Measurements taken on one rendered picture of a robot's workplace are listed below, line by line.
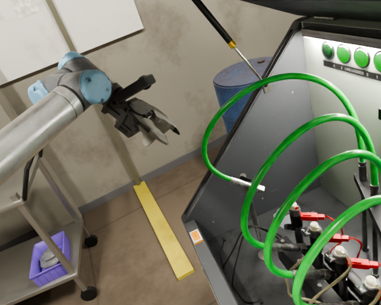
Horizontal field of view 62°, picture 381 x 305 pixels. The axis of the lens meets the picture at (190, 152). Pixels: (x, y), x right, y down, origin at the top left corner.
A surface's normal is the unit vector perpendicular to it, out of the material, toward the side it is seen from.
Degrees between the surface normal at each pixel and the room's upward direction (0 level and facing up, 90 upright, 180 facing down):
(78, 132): 90
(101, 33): 90
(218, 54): 90
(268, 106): 90
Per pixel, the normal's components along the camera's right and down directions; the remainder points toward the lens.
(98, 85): 0.81, 0.07
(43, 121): 0.58, -0.25
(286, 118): 0.29, 0.42
